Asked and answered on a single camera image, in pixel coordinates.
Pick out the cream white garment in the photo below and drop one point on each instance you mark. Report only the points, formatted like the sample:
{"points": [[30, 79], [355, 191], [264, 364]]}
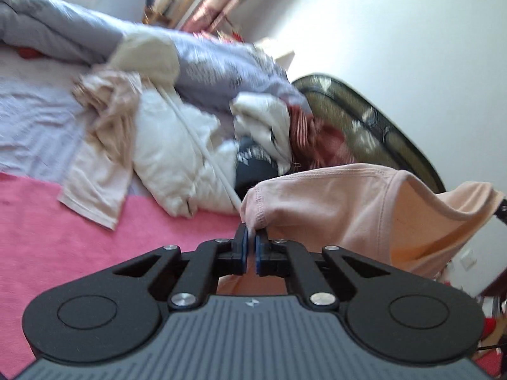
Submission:
{"points": [[166, 154]]}

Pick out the white wall outlet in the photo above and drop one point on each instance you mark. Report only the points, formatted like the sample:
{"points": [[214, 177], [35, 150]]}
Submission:
{"points": [[469, 259]]}

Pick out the cream pillow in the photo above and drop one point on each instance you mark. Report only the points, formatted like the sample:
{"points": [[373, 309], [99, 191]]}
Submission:
{"points": [[146, 57]]}

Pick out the peach t-shirt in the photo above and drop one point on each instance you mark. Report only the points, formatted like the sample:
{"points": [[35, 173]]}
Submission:
{"points": [[336, 206]]}

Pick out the pink blanket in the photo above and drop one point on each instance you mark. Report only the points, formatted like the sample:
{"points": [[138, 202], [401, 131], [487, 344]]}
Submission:
{"points": [[79, 237]]}

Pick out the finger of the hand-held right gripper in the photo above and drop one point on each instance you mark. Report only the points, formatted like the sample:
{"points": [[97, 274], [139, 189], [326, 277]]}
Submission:
{"points": [[502, 209]]}

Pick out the grey patterned duvet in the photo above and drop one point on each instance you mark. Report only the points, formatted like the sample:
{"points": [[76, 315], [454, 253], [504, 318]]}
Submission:
{"points": [[59, 27]]}

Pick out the beige crumpled garment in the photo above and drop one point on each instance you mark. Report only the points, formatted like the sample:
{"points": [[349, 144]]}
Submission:
{"points": [[111, 126]]}

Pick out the white crumpled cloth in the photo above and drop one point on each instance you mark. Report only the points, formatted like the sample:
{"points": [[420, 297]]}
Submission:
{"points": [[261, 118]]}

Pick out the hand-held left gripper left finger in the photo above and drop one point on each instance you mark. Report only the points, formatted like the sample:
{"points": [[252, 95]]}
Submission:
{"points": [[245, 253]]}

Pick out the black metal headboard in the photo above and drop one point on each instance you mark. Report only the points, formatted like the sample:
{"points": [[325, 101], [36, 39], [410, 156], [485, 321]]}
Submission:
{"points": [[356, 107]]}

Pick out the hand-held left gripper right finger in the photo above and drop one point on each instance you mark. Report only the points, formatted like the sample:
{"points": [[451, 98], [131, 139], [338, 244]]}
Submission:
{"points": [[258, 253]]}

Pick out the grey chair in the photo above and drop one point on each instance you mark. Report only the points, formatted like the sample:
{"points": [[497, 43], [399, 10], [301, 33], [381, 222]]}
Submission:
{"points": [[122, 2]]}

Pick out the red plaid cloth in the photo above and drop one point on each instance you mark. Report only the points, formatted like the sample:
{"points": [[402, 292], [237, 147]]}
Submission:
{"points": [[324, 142]]}

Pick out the black printed garment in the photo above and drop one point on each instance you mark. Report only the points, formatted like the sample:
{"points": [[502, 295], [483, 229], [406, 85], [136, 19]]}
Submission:
{"points": [[253, 170]]}

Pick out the small red cloth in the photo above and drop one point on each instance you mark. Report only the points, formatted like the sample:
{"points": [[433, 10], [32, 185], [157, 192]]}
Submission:
{"points": [[27, 52]]}

